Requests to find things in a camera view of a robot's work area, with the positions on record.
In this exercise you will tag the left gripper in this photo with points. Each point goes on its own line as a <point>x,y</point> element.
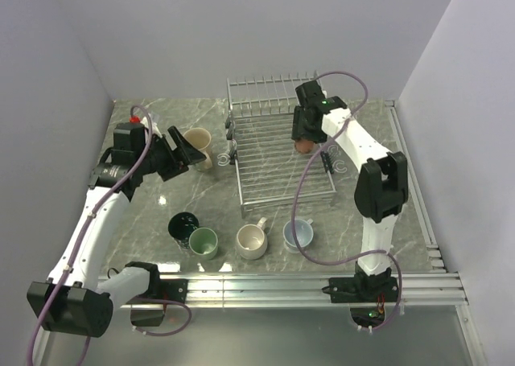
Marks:
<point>176,166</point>

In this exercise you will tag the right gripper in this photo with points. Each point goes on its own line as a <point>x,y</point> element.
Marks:
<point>298,130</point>

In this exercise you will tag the cream tall mug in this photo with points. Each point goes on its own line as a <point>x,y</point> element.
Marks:
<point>201,139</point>

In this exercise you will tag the pink mug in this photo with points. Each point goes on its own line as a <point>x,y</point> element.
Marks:
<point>304,146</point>

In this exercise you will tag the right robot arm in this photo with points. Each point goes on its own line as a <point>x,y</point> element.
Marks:
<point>380,194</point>

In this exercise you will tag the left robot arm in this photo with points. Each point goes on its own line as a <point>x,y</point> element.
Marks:
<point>72,300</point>

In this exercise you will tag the metal dish rack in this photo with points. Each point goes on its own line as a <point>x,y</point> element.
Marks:
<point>258,128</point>

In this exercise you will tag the left white hooks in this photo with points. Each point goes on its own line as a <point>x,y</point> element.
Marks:
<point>223,160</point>

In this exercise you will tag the dark green mug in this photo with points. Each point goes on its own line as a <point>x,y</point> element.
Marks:
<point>181,226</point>

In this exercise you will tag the light green cup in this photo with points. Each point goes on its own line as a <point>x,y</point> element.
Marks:
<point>204,243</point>

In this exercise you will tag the beige speckled mug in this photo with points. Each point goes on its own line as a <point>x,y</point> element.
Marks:
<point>251,240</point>

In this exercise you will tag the light blue mug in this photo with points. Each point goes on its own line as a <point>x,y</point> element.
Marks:
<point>304,234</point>

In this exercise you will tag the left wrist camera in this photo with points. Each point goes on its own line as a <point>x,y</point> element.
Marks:
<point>154,120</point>

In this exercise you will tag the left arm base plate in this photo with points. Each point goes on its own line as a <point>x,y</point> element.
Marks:
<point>149,310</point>

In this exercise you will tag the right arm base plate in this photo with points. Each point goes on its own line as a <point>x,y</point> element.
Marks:
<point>375,300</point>

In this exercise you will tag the aluminium rail frame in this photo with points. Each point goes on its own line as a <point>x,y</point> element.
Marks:
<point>280,281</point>

